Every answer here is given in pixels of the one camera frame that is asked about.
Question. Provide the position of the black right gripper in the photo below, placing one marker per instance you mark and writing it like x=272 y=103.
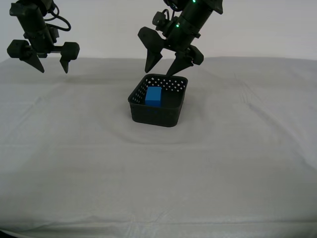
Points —
x=180 y=37

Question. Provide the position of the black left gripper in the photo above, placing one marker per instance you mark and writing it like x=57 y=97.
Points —
x=39 y=41

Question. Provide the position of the blue rectangular block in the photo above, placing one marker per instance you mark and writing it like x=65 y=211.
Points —
x=153 y=97

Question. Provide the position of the black perforated plastic basket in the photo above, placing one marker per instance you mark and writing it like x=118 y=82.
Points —
x=156 y=119

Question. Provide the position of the white tablecloth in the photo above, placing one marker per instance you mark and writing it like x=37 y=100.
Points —
x=158 y=173

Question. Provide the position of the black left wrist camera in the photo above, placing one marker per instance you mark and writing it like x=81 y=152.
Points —
x=54 y=34

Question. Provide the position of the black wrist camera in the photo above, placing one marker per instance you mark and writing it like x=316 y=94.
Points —
x=159 y=19
x=54 y=34

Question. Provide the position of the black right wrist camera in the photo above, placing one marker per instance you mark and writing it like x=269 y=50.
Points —
x=159 y=19

